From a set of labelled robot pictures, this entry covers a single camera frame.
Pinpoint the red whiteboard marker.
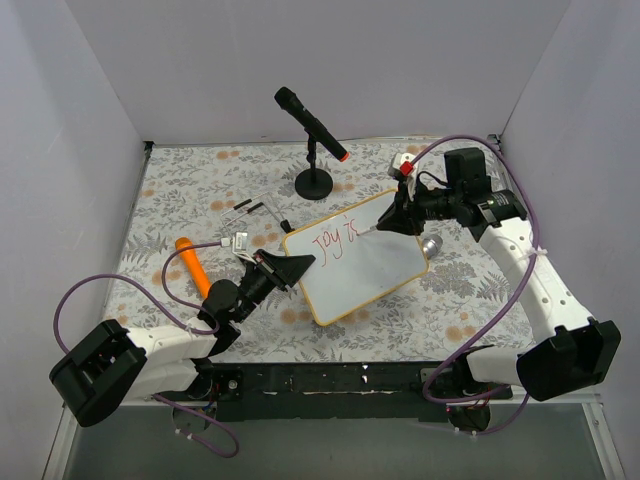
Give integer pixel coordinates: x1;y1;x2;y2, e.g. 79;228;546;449
357;225;379;237

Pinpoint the yellow framed whiteboard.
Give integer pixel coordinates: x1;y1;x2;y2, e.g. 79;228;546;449
283;189;429;326

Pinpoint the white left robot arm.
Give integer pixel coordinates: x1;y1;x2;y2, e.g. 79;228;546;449
49;249;315;427

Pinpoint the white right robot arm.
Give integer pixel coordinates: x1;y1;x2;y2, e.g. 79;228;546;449
375;147;621;403

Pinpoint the silver microphone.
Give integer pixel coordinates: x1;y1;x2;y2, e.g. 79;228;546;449
422;234;443;261

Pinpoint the floral patterned table mat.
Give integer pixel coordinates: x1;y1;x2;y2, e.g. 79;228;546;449
105;138;533;363

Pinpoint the black round microphone stand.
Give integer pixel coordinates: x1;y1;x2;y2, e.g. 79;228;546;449
294;134;333;201

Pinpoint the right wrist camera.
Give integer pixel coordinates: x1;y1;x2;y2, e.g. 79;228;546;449
388;153;417;201

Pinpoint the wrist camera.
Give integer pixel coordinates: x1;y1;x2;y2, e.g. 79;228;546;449
220;232;253;262
388;153;417;201

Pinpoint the wire whiteboard easel stand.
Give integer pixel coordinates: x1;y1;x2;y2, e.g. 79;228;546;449
220;192;294;235

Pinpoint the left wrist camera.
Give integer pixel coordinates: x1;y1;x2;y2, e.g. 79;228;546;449
220;232;253;262

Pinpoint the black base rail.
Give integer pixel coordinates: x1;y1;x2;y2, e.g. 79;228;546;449
199;360;461;424

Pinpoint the black microphone orange ring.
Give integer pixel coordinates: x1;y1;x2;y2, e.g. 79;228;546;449
273;86;350;163

